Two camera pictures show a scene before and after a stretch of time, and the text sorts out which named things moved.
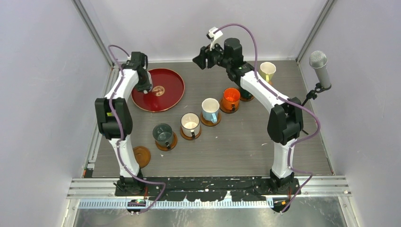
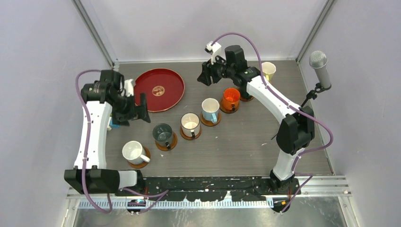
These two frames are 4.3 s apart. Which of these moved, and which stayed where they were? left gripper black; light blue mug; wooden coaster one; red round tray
Moved: left gripper black
Stayed: light blue mug; wooden coaster one; red round tray
